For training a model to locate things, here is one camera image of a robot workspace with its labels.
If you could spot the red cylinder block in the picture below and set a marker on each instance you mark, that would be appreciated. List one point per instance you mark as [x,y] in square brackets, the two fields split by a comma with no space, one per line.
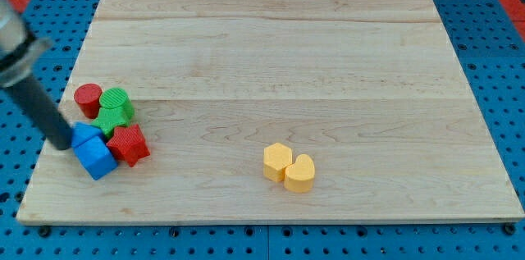
[87,99]

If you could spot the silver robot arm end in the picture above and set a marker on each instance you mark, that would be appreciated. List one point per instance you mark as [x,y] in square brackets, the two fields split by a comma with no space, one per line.
[20,48]

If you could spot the green star block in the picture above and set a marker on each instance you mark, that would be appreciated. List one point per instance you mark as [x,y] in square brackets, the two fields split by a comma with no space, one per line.
[110,118]

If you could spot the blue cube block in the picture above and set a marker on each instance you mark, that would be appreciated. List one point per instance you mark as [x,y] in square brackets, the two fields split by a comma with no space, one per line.
[95,157]

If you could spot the yellow hexagon block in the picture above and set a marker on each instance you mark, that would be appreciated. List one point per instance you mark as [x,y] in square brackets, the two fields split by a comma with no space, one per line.
[276,158]

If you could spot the light wooden board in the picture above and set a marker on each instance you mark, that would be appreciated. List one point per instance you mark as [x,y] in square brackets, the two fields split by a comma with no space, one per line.
[371,90]

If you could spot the blue triangle block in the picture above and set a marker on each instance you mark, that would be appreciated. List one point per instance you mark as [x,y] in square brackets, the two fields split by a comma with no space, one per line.
[83,132]

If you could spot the red star block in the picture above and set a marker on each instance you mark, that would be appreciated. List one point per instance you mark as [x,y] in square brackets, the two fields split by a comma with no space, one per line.
[128,144]

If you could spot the yellow heart block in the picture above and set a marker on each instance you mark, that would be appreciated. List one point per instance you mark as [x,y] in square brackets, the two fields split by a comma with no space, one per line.
[300,176]

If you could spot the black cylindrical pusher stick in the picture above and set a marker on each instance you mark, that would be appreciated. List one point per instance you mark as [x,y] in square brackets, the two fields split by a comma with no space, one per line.
[30,96]

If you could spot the green cylinder block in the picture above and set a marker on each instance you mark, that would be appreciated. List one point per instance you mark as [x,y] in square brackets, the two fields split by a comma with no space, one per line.
[117,98]

